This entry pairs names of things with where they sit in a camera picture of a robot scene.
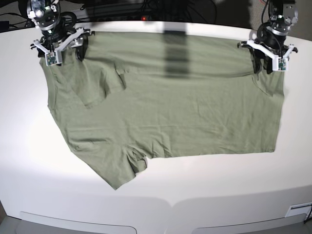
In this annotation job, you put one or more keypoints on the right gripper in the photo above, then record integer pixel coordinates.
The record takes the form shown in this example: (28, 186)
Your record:
(56, 26)

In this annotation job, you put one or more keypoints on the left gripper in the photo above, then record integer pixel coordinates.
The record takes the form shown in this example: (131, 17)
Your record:
(272, 42)

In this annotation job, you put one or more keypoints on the green T-shirt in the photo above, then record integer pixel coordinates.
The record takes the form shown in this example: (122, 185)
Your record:
(138, 96)

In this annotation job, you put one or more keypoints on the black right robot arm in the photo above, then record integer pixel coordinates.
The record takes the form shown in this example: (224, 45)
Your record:
(48, 9)

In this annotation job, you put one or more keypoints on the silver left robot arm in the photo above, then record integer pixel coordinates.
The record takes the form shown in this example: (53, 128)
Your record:
(283, 14)

